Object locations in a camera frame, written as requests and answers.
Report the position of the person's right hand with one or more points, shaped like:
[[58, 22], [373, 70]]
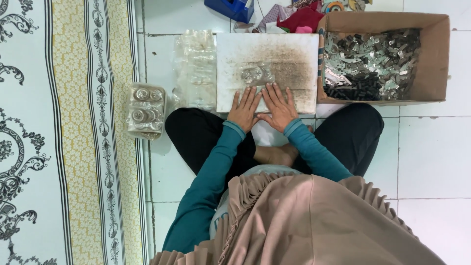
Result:
[[281, 112]]

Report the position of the person's left hand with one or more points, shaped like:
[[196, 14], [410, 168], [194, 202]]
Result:
[[243, 112]]

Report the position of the clear bag of metal discs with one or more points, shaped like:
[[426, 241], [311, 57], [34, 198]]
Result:
[[255, 75]]

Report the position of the white cloth in lap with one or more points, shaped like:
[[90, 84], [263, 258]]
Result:
[[268, 134]]

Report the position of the person's bare foot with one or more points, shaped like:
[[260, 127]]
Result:
[[278, 154]]

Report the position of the stained white foam board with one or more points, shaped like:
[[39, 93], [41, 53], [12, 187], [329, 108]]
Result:
[[294, 55]]

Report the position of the stack of empty clear bags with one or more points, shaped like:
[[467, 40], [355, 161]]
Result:
[[195, 70]]

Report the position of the person's legs in black trousers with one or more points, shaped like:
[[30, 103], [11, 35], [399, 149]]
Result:
[[349, 132]]

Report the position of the heap of colourful fabric scraps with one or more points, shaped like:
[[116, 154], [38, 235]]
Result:
[[300, 18]]

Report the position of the pile of filled disc packets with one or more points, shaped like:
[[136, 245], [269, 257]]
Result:
[[146, 110]]

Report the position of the heap of small metal parts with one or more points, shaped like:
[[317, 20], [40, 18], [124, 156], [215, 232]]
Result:
[[371, 64]]

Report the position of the blue tape dispenser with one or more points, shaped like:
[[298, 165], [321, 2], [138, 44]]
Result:
[[231, 8]]

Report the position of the beige headscarf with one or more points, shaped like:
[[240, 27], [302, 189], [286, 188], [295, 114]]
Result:
[[312, 224]]

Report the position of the cluster of colourful tape rolls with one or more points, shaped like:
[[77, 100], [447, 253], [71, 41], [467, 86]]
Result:
[[342, 5]]

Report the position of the brown cardboard box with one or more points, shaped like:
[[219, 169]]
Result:
[[434, 62]]

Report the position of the patterned white and yellow carpet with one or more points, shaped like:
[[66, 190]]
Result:
[[73, 132]]

